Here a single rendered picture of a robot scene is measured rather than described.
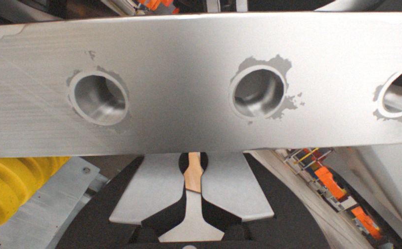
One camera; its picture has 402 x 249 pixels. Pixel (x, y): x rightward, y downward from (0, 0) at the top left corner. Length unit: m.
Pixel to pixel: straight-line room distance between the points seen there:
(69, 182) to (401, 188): 0.70
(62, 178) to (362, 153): 0.62
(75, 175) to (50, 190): 0.07
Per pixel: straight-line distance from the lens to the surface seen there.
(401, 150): 0.39
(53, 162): 0.21
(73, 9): 0.23
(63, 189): 0.55
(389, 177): 0.42
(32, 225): 0.50
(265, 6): 0.55
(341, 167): 2.66
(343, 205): 8.67
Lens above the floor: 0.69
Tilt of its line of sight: 19 degrees down
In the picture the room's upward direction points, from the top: 47 degrees clockwise
